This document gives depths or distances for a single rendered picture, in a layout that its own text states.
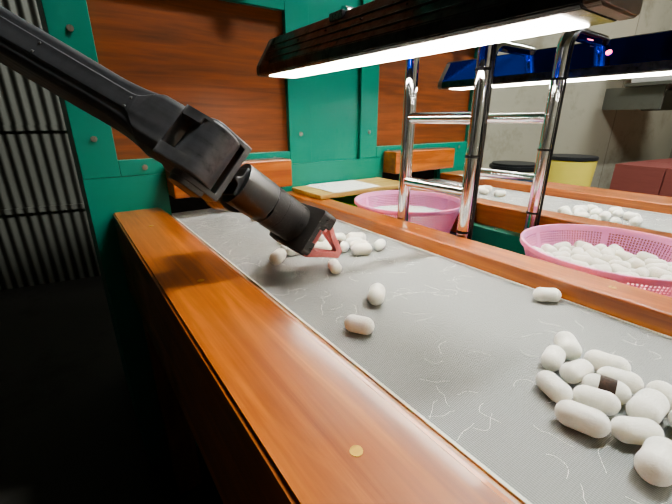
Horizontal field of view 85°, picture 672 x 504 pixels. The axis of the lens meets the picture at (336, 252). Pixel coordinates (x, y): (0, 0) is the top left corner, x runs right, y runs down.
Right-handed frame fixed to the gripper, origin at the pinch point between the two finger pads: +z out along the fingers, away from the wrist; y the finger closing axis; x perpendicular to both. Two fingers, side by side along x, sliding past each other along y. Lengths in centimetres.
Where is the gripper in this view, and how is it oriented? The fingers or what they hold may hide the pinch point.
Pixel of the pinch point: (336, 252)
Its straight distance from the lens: 58.1
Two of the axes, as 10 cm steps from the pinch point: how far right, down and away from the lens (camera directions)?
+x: -5.1, 8.5, -0.9
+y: -5.7, -2.6, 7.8
